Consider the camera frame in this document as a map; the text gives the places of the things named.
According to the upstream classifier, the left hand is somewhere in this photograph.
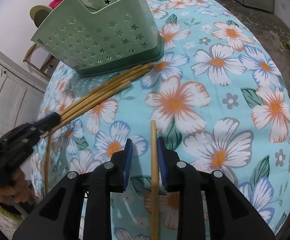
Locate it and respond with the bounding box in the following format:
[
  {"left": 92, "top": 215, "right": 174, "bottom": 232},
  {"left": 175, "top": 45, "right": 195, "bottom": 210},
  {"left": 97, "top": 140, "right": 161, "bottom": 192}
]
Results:
[{"left": 0, "top": 168, "right": 32, "bottom": 205}]

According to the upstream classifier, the green plastic utensil holder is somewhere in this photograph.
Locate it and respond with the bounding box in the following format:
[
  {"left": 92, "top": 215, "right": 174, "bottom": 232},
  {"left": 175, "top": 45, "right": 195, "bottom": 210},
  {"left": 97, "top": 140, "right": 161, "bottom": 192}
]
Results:
[{"left": 31, "top": 0, "right": 164, "bottom": 77}]

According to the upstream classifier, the beige rice paddle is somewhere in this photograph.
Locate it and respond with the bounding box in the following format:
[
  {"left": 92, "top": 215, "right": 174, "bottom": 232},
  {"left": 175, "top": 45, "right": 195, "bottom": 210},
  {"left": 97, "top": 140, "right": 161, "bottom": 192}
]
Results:
[{"left": 30, "top": 5, "right": 52, "bottom": 28}]

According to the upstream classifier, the wooden chair black seat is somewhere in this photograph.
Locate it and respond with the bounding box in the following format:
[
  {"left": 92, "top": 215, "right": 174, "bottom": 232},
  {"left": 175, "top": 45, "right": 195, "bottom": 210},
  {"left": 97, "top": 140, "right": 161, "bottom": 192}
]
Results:
[{"left": 23, "top": 43, "right": 60, "bottom": 80}]

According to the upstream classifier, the red plastic bag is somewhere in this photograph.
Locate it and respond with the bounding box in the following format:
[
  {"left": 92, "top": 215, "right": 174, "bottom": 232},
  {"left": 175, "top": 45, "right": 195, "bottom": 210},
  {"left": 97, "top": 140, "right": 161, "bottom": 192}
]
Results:
[{"left": 49, "top": 0, "right": 64, "bottom": 9}]

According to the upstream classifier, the floral blue tablecloth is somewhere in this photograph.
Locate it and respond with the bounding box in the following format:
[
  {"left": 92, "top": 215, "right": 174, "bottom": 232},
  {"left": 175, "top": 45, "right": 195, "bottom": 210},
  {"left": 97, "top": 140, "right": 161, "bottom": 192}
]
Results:
[{"left": 31, "top": 0, "right": 290, "bottom": 239}]

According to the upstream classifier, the wooden chopstick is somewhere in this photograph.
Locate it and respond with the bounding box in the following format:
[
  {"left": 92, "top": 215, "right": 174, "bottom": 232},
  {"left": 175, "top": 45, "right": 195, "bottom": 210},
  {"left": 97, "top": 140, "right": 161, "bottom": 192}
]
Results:
[
  {"left": 61, "top": 62, "right": 154, "bottom": 122},
  {"left": 151, "top": 120, "right": 159, "bottom": 240},
  {"left": 60, "top": 62, "right": 154, "bottom": 116},
  {"left": 42, "top": 80, "right": 131, "bottom": 138},
  {"left": 61, "top": 73, "right": 134, "bottom": 124}
]

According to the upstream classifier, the white door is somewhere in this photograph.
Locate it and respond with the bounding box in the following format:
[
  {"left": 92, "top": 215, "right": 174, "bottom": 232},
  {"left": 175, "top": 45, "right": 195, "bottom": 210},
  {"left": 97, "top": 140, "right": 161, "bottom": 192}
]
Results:
[{"left": 0, "top": 51, "right": 47, "bottom": 137}]

